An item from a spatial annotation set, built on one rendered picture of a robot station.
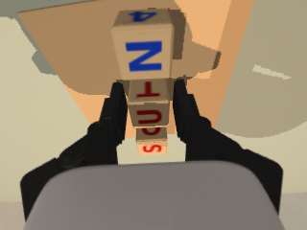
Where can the orange flat mat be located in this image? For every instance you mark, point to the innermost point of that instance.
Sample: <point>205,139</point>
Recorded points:
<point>76,40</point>

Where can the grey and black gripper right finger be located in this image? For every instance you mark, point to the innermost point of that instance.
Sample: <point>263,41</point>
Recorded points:
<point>204,143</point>

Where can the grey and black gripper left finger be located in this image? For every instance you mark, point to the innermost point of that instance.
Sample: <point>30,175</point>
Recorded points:
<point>98,146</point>

